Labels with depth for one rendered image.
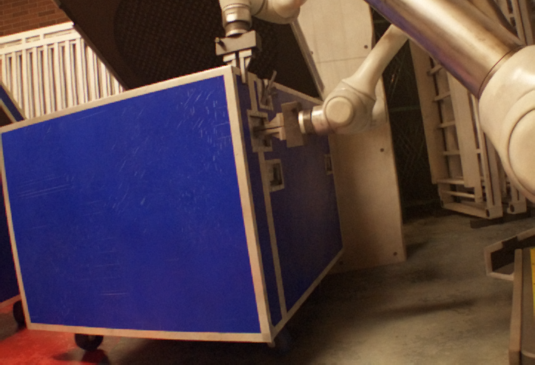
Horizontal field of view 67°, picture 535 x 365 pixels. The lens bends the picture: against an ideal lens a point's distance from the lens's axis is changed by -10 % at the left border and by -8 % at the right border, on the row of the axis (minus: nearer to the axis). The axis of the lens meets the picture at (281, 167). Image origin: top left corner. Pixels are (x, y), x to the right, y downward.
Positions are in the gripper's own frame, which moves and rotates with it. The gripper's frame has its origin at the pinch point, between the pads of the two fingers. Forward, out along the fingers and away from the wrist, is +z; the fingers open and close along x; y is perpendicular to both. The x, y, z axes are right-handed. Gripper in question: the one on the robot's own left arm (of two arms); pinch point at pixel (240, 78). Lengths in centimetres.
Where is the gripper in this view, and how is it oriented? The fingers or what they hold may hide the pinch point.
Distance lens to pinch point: 132.7
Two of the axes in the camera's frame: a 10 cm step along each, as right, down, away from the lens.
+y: -3.3, -1.2, -9.3
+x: 9.4, -1.3, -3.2
